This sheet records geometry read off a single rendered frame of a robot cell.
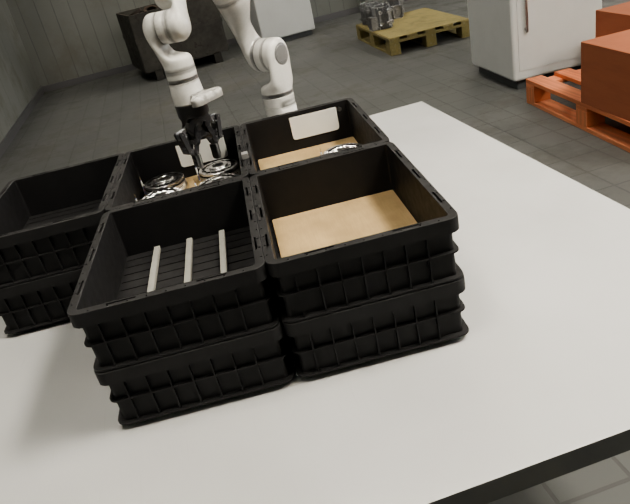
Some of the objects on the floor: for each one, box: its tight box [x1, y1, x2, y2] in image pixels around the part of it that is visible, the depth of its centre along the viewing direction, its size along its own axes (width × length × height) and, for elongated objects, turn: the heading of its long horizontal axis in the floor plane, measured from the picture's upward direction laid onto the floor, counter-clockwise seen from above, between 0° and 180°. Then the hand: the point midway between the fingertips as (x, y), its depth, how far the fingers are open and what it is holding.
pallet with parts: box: [356, 0, 470, 56], centre depth 669 cm, size 131×91×39 cm
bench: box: [0, 101, 630, 504], centre depth 163 cm, size 160×160×70 cm
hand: (207, 157), depth 155 cm, fingers open, 5 cm apart
